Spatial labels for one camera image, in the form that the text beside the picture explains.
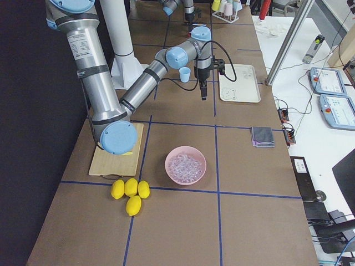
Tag wire cup rack wooden handle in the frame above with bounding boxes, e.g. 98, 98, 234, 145
212, 10, 239, 24

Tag wooden cutting board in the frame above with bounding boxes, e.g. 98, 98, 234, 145
89, 123, 144, 177

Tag black monitor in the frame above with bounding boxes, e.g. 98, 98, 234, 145
332, 150, 355, 213

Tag light blue cup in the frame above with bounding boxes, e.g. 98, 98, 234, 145
179, 66, 191, 83

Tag yellow-green cup on rack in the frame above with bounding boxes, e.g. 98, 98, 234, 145
211, 0, 221, 12

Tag aluminium frame post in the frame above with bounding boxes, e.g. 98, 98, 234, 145
265, 0, 315, 86

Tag white cup on rack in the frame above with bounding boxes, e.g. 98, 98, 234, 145
218, 0, 227, 13

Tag grey folded cloth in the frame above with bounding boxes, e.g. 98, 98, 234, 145
251, 126, 275, 148

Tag pink cup on rack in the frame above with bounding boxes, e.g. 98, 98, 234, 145
224, 2, 233, 16

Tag teach pendant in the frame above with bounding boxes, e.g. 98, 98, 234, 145
318, 94, 354, 131
309, 67, 347, 96

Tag lower teach pendant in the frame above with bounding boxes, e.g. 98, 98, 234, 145
318, 94, 354, 131

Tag blue cup on rack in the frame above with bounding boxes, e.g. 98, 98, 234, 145
232, 0, 242, 14

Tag pink bowl of ice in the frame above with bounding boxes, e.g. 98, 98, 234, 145
165, 146, 207, 186

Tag crumpled white plastic bags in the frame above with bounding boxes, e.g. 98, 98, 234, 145
254, 19, 287, 37

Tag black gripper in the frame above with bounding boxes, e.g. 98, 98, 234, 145
194, 66, 210, 100
184, 12, 195, 25

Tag cream bear tray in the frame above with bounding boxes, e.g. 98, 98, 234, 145
219, 64, 261, 103

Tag yellow lemon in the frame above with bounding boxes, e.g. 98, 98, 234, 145
124, 178, 138, 197
138, 180, 150, 199
126, 195, 142, 216
110, 180, 125, 200

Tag orange black connector box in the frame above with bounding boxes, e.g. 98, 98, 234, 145
282, 123, 296, 147
277, 108, 290, 122

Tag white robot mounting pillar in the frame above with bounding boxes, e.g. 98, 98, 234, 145
100, 0, 147, 90

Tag upper teach pendant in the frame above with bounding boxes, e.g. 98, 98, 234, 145
309, 67, 347, 96

